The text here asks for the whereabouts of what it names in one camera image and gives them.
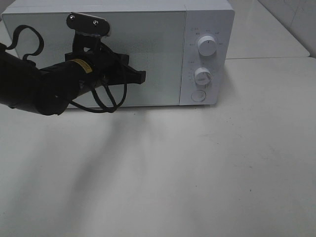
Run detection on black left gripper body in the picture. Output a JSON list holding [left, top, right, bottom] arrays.
[[65, 32, 129, 85]]

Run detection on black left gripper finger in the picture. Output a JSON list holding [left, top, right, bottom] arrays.
[[122, 64, 146, 84]]

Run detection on white microwave door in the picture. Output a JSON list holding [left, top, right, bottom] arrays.
[[3, 12, 185, 106]]

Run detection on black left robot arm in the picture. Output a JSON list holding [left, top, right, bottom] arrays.
[[0, 25, 146, 116]]

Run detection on white microwave oven body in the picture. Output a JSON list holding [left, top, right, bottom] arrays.
[[1, 0, 235, 106]]

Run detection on lower white timer knob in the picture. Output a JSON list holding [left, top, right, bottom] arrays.
[[194, 67, 212, 85]]

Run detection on upper white power knob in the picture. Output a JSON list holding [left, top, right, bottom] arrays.
[[197, 35, 218, 56]]

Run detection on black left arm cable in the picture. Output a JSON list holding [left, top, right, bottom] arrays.
[[4, 24, 129, 114]]

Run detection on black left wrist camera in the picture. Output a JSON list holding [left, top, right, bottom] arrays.
[[66, 12, 111, 37]]

